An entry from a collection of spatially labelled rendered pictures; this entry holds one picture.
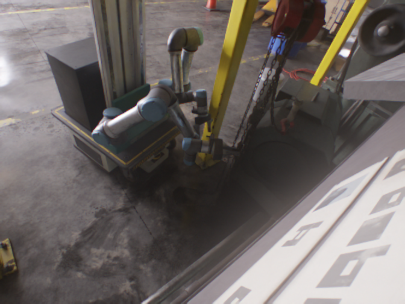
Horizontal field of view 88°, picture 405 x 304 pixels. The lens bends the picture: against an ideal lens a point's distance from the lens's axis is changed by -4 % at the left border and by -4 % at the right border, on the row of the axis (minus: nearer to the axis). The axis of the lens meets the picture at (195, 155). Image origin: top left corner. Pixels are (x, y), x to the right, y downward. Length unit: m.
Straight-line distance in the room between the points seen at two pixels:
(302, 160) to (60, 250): 1.59
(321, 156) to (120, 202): 1.39
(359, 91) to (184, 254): 1.51
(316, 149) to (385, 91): 1.07
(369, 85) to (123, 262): 1.56
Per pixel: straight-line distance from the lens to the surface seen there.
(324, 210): 0.21
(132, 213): 1.75
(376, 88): 0.24
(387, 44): 1.84
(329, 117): 1.60
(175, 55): 1.53
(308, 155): 1.32
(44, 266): 1.75
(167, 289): 1.09
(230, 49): 1.46
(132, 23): 1.59
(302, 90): 1.68
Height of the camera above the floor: 1.56
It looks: 47 degrees down
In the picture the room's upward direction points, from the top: 12 degrees clockwise
